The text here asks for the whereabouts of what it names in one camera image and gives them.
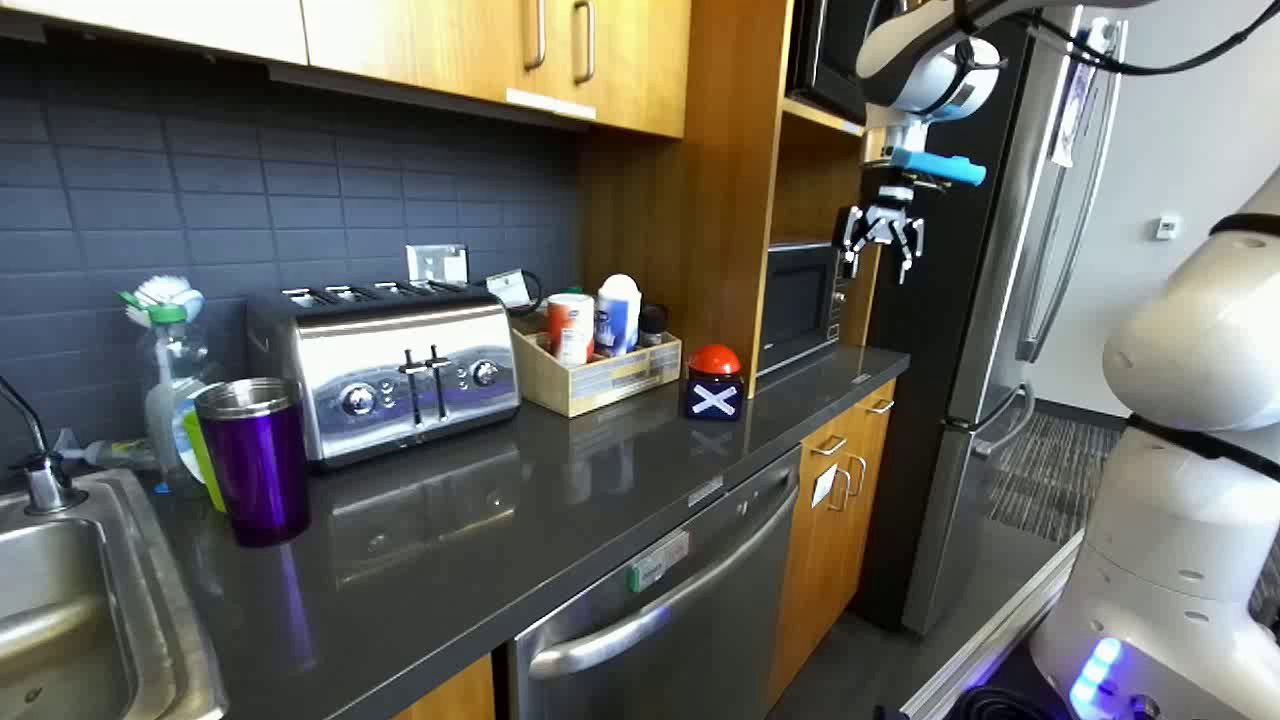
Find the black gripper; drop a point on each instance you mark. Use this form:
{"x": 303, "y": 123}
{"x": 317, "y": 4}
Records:
{"x": 888, "y": 212}

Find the orange button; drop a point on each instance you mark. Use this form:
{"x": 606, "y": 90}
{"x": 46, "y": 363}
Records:
{"x": 714, "y": 373}

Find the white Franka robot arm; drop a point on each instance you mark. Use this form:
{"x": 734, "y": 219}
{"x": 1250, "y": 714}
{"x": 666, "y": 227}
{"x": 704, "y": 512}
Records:
{"x": 1203, "y": 347}

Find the small countertop microwave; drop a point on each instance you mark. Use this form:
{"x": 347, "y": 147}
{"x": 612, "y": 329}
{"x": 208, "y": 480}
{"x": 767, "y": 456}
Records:
{"x": 799, "y": 308}

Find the wooden box edge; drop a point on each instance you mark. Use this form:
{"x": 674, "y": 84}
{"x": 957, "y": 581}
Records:
{"x": 704, "y": 202}

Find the large built-in microwave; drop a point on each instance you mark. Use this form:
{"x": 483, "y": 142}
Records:
{"x": 828, "y": 54}

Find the white cabinet label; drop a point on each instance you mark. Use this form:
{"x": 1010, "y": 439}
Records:
{"x": 824, "y": 486}

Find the blue and white canister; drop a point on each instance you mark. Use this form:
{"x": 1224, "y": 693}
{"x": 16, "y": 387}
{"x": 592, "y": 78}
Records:
{"x": 616, "y": 314}

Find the wooden drawer cabinet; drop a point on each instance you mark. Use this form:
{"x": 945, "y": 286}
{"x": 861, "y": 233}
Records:
{"x": 833, "y": 533}

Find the wooden tray box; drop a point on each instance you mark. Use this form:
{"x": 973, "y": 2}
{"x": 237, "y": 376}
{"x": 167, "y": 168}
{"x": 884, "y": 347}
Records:
{"x": 600, "y": 387}

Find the red and white canister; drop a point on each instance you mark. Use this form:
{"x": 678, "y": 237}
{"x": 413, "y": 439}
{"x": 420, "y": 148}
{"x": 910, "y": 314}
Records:
{"x": 568, "y": 326}

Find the small white card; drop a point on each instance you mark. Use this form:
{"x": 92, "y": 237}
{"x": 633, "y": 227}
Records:
{"x": 509, "y": 290}

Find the stainless steel dishwasher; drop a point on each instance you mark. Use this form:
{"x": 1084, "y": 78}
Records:
{"x": 666, "y": 624}

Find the wooden upper cabinets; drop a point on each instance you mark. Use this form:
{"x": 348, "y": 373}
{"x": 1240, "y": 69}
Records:
{"x": 443, "y": 41}

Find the stainless steel toaster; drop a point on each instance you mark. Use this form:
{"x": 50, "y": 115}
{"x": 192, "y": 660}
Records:
{"x": 401, "y": 382}

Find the wooden under-sink cabinet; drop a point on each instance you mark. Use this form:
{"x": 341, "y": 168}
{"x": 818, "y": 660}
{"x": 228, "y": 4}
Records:
{"x": 453, "y": 696}

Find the purple metal tumbler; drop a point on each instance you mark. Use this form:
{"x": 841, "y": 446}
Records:
{"x": 256, "y": 466}

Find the green dish soap bottle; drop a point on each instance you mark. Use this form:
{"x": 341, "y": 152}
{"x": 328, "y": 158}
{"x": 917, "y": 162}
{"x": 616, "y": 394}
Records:
{"x": 168, "y": 402}

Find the kitchen faucet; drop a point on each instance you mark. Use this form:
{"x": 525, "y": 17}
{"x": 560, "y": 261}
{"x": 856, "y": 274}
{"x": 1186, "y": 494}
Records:
{"x": 41, "y": 480}

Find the stainless steel sink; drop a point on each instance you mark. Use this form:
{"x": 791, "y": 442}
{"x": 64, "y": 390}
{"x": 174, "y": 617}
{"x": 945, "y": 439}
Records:
{"x": 80, "y": 614}

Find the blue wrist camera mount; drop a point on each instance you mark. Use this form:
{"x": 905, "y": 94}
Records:
{"x": 943, "y": 165}

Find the white wall switch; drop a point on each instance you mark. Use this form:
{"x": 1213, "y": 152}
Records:
{"x": 1168, "y": 228}

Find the wall power outlet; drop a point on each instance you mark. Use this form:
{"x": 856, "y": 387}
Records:
{"x": 436, "y": 266}

